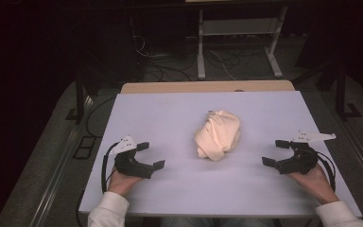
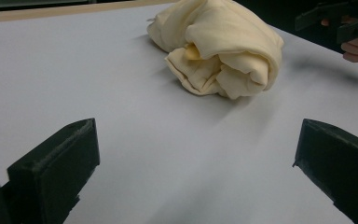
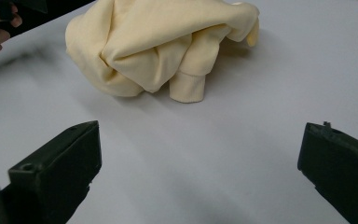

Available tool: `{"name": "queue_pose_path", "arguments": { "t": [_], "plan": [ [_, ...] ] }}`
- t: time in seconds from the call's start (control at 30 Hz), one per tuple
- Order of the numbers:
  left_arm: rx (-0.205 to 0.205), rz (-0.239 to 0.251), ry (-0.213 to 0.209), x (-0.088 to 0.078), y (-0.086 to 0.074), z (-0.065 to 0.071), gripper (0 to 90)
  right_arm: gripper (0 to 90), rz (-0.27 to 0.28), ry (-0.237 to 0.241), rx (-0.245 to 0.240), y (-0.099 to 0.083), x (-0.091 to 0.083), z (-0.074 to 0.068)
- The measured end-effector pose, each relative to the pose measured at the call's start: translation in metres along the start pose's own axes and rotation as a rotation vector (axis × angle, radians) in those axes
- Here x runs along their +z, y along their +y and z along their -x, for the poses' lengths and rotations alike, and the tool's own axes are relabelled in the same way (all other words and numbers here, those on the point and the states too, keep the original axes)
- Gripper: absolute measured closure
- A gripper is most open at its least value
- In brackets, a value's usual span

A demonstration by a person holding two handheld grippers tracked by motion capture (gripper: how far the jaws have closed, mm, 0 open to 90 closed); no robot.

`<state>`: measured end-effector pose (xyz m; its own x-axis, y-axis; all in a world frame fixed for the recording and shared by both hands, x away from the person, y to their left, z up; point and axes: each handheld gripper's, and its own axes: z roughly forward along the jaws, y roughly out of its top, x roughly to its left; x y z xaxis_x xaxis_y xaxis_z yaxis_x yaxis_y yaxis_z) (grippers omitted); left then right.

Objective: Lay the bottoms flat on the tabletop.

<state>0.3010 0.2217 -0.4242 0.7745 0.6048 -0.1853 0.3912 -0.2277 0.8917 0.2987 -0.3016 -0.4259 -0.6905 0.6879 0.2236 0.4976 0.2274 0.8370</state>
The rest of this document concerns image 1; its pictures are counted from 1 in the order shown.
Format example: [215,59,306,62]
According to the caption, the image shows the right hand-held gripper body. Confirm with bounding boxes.
[285,130,337,176]

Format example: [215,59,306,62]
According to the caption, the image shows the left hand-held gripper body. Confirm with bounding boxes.
[109,135,146,180]

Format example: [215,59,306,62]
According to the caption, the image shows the cream cloth garment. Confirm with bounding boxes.
[193,109,242,163]

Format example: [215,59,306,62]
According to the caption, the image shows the person's left hand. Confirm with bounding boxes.
[107,166,145,197]

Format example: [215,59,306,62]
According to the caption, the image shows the person's right hand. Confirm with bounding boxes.
[287,164,340,205]

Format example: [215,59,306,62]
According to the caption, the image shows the black metal stand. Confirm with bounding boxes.
[334,64,363,121]
[65,74,95,125]

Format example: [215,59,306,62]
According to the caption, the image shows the wooden table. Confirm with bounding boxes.
[120,79,296,95]

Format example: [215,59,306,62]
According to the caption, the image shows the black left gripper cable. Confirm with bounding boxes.
[100,142,121,194]

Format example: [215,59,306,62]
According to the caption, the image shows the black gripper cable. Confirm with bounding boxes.
[316,150,337,193]
[100,142,121,194]

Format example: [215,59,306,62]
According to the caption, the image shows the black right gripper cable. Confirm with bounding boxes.
[316,150,337,193]

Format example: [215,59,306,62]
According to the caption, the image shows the black floor cable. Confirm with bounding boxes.
[85,96,117,138]

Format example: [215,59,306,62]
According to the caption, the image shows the metal floor rail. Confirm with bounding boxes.
[27,94,96,227]

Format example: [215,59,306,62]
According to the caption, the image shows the tangle of floor cables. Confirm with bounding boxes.
[129,31,237,83]

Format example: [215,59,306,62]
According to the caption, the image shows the white metal desk frame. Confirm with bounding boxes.
[197,6,289,80]

